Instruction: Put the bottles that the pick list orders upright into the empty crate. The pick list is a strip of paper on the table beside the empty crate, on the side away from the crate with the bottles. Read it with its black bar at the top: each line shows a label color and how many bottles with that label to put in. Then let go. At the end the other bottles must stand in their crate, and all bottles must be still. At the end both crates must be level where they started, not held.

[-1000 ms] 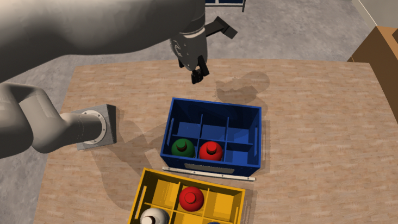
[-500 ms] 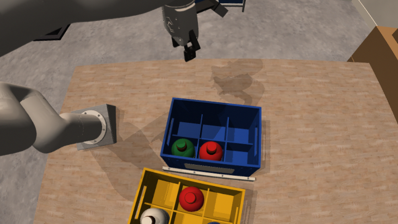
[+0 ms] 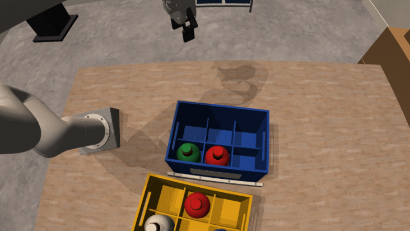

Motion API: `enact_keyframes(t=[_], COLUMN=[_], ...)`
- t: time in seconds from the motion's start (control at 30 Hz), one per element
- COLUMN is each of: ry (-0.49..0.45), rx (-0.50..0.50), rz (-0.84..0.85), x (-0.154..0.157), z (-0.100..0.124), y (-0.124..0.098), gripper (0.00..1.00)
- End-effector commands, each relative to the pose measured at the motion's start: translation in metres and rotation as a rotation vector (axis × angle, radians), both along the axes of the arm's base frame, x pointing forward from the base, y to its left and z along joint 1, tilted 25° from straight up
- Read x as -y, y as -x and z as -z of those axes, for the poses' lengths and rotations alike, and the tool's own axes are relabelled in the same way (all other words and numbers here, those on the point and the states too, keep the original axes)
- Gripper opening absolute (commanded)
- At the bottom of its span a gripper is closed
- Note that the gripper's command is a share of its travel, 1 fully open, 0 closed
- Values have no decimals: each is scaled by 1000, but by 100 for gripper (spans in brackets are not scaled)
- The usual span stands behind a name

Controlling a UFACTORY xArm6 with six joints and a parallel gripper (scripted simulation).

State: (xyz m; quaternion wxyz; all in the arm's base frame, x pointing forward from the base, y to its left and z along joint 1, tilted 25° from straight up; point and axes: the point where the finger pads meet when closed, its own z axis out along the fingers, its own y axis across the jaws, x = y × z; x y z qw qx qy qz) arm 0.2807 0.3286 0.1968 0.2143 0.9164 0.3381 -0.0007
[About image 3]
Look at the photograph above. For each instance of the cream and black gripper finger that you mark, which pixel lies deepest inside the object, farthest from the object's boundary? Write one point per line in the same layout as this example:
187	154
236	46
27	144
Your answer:
174	24
188	32

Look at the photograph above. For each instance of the orange divided crate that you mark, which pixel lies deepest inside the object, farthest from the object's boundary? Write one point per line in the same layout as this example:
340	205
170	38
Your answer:
167	195

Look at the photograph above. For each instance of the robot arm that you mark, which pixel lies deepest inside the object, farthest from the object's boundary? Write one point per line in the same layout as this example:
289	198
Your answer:
25	121

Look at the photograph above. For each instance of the blue crate with dividers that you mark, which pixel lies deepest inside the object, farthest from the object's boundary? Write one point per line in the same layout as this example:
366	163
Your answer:
208	125

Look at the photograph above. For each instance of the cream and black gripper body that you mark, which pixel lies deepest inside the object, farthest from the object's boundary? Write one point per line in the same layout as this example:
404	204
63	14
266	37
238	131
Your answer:
177	9

